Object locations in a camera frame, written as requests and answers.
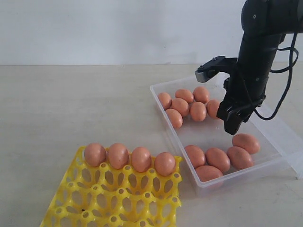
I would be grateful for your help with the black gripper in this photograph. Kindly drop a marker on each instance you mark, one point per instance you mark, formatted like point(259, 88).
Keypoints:
point(244, 92)

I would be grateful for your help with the brown egg tray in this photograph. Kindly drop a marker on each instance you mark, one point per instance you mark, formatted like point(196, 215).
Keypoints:
point(118, 155)
point(95, 154)
point(141, 159)
point(165, 163)

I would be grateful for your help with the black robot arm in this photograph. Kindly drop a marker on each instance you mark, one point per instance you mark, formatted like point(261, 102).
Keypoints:
point(264, 23)

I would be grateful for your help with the brown egg right cluster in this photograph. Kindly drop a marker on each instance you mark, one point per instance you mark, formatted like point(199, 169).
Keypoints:
point(212, 107)

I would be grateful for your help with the brown egg cluster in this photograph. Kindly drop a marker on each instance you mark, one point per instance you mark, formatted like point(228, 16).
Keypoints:
point(175, 118)
point(212, 107)
point(198, 111)

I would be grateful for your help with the brown egg centre cluster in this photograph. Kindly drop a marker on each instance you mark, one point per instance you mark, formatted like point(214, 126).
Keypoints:
point(198, 111)

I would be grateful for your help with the brown egg right middle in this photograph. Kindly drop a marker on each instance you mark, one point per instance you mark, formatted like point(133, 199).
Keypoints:
point(247, 142)

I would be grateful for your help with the brown egg back right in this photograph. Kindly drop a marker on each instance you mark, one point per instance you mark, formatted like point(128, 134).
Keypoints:
point(201, 94)

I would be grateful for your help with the clear plastic container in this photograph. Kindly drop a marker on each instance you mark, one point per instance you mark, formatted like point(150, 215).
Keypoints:
point(281, 147)

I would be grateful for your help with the brown egg front middle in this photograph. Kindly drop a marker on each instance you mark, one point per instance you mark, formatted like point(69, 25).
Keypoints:
point(218, 158)

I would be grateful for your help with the brown egg right lower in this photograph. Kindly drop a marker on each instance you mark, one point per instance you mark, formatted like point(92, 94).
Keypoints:
point(239, 158)

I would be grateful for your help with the brown egg back middle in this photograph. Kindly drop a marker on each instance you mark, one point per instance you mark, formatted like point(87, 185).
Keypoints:
point(185, 94)

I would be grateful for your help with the brown egg centre left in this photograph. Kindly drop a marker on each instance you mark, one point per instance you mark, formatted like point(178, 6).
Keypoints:
point(181, 106)

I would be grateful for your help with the brown egg front left cluster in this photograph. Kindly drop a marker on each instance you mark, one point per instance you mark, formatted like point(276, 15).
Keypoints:
point(175, 118)

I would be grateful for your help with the brown egg front corner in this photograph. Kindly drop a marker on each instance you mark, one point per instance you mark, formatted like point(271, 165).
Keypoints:
point(207, 173)

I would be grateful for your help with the brown egg back left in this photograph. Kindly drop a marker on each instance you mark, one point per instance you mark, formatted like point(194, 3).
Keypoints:
point(165, 100)

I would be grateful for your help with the yellow plastic egg tray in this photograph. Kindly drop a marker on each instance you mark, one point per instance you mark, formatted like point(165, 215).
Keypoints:
point(106, 197)

